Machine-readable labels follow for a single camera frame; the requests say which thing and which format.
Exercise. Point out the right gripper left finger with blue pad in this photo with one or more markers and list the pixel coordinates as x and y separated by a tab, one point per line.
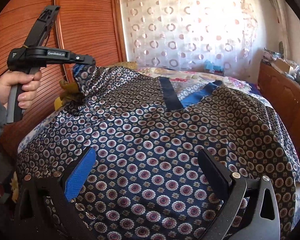
44	210

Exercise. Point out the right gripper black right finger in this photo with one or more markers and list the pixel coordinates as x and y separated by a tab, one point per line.
261	218

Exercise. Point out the navy patterned silk garment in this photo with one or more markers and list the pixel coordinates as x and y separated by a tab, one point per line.
146	182

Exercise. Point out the yellow plush pillow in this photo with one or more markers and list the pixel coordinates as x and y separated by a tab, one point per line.
58	103

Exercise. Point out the olive gold embroidered cushion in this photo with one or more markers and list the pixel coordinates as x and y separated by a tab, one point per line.
71	90

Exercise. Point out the wooden slatted wardrobe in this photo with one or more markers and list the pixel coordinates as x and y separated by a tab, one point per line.
83	26

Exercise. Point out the blue white floral quilt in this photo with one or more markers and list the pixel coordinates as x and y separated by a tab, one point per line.
38	131

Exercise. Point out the navy blue bed cover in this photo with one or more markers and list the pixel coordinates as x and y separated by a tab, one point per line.
255	92

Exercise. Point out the long wooden sideboard cabinet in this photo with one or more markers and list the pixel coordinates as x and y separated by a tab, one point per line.
284	96

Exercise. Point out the floral bed blanket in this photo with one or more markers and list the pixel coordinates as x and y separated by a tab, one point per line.
195	77

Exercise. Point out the teal box by curtain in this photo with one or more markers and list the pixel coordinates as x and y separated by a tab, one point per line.
211	68

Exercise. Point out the cardboard box on sideboard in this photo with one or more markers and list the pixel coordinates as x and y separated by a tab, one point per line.
283	66

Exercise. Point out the sheer circle pattern curtain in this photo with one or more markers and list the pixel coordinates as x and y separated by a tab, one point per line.
190	34

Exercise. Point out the beige side window curtain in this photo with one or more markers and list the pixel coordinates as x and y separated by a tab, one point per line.
280	8

